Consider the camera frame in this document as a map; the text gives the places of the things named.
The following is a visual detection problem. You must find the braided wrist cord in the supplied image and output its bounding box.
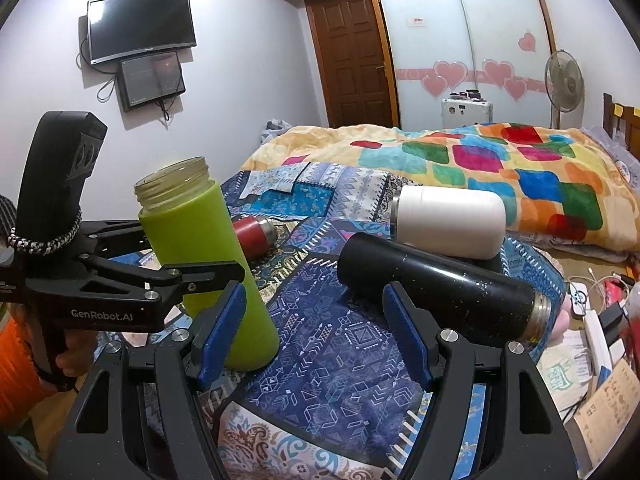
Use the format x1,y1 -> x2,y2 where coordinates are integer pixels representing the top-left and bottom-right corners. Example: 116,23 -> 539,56
7,207 -> 83,256

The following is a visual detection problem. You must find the grey cloth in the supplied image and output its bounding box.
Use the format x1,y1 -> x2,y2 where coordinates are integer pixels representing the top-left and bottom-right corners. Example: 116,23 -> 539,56
259,119 -> 294,147

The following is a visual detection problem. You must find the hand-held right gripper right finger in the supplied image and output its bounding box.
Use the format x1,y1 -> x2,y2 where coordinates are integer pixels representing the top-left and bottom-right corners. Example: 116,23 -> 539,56
381,281 -> 596,480

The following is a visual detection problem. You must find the red packet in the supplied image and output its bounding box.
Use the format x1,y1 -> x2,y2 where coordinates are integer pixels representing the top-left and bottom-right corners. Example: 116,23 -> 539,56
604,279 -> 632,312

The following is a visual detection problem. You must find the lime green bottle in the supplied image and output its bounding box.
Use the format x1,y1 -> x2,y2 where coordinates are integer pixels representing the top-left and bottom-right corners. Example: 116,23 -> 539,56
133,156 -> 281,373

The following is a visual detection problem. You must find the brown wooden door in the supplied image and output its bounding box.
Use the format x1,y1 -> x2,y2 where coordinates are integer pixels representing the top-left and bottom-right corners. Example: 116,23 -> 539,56
305,0 -> 397,131

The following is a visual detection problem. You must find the white thermos bottle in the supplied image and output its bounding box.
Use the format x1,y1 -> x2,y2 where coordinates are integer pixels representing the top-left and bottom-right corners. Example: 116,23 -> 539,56
390,185 -> 507,261

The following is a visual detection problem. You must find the person's left hand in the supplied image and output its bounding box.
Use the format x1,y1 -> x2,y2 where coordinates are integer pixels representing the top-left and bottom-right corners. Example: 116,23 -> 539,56
54,327 -> 99,378

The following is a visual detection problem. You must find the wardrobe with pink hearts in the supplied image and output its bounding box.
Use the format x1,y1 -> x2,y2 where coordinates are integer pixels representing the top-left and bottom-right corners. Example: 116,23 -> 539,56
367,0 -> 558,132

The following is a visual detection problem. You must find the blue patterned blanket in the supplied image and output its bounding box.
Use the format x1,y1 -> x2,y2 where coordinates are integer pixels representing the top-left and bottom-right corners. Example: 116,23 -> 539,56
100,161 -> 566,480

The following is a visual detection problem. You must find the colourful patchwork quilt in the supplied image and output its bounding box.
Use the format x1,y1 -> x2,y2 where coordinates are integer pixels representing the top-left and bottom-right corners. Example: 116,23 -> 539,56
237,121 -> 636,263

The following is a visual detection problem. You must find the black speckled thermos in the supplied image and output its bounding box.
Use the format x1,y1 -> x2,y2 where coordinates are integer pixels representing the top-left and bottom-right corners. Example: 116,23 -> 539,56
337,231 -> 553,350

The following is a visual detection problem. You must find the white bag with green print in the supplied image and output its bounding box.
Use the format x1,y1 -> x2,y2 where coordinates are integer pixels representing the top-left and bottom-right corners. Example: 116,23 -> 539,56
539,330 -> 597,413

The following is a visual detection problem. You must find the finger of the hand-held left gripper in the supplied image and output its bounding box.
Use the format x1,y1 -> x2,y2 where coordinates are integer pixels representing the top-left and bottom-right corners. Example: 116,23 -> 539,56
75,219 -> 152,261
75,252 -> 247,311

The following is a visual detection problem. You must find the white small appliance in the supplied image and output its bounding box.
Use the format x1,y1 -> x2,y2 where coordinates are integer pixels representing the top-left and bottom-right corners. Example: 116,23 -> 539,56
441,97 -> 493,132

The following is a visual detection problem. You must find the white cable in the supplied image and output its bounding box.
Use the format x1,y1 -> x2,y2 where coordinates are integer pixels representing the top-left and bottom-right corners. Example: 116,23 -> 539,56
579,266 -> 623,293

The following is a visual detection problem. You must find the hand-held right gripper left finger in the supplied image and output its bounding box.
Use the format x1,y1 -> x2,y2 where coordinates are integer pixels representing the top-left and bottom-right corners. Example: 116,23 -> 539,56
47,280 -> 248,480

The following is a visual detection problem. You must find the black power adapter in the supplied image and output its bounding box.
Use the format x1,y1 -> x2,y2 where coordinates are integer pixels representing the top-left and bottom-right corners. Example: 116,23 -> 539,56
599,304 -> 627,337

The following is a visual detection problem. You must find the white charger device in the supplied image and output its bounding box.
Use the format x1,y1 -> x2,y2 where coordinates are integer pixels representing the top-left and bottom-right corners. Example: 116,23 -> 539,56
569,282 -> 592,319

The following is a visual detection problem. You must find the pink soft item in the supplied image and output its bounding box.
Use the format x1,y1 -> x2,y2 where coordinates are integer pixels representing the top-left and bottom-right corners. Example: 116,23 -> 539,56
550,299 -> 576,343

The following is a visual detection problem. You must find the striped knit cloth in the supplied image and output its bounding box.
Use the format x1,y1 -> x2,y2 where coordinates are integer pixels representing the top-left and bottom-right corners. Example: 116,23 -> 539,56
0,194 -> 20,252

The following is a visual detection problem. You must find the small black wall screen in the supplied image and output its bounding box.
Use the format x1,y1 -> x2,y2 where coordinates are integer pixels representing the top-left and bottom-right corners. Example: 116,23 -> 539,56
116,51 -> 187,112

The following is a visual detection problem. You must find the wooden headboard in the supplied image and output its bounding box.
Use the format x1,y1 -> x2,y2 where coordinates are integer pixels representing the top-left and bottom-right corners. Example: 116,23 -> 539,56
602,92 -> 640,157

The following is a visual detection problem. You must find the wall television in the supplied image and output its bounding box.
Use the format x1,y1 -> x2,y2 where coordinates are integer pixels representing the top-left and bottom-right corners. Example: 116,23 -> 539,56
86,0 -> 197,66

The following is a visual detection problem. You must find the white printed pillow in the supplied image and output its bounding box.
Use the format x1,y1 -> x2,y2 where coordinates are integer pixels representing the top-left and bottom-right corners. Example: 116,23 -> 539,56
582,125 -> 640,188

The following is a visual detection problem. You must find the white power strip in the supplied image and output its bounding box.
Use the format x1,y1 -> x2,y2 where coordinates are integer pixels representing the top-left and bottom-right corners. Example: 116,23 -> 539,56
584,309 -> 615,382

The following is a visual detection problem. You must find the brown paper sheet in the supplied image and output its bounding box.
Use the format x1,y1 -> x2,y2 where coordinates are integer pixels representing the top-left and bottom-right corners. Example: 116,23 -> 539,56
574,360 -> 640,467

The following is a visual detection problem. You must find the standing fan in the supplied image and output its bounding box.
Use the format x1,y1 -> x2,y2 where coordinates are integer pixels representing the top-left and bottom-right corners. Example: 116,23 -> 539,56
543,50 -> 586,130

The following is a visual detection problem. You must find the red small bottle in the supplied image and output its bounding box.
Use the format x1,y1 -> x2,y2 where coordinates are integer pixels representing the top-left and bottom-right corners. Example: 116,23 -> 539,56
231,217 -> 278,263

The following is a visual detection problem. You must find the black cable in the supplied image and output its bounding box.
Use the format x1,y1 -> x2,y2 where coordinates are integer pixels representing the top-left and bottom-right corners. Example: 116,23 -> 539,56
96,77 -> 120,105
156,94 -> 177,124

